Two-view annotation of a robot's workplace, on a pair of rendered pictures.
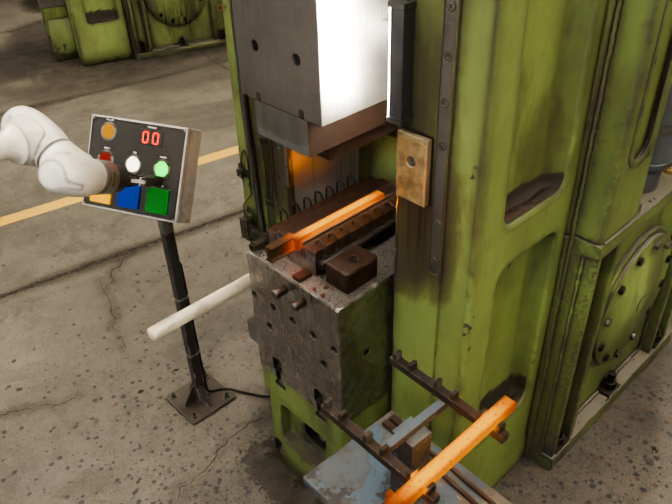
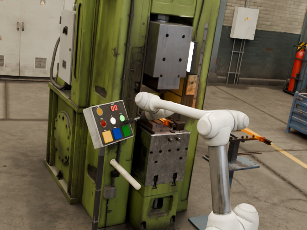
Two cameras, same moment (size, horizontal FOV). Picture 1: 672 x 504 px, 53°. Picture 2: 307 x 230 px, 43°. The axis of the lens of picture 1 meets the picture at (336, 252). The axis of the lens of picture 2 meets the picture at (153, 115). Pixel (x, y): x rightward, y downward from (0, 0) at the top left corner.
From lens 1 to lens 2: 3.28 m
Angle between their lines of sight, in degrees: 72
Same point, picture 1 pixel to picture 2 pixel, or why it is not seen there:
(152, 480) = not seen: outside the picture
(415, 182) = (193, 88)
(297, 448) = (153, 216)
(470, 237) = (203, 98)
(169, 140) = (119, 106)
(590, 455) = not seen: hidden behind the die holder
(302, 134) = (177, 82)
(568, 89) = not seen: hidden behind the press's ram
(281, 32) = (176, 53)
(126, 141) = (107, 112)
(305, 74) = (182, 63)
